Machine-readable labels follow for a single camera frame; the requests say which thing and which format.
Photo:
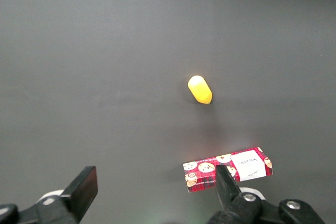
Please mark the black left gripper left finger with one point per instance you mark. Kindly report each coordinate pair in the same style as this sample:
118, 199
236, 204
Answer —
78, 192

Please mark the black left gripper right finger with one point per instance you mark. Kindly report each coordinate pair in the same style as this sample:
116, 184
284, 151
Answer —
228, 197

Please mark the red plaid cookie box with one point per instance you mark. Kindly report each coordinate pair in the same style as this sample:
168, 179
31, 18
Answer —
204, 167

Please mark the yellow lemon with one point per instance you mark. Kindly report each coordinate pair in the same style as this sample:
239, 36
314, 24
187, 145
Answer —
200, 89

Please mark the dark grey table cloth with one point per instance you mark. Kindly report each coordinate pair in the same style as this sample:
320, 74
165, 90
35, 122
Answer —
105, 51

